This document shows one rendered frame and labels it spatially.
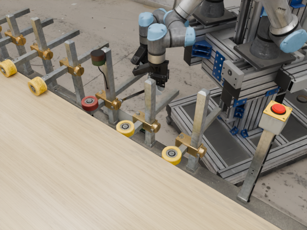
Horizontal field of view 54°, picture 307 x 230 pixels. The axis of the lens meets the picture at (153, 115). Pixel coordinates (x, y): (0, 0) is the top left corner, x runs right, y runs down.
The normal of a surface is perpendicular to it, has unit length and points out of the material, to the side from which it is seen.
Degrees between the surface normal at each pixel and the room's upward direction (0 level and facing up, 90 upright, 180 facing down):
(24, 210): 0
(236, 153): 0
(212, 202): 0
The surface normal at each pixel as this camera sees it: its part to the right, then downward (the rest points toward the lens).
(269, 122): -0.61, 0.55
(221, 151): 0.00, -0.72
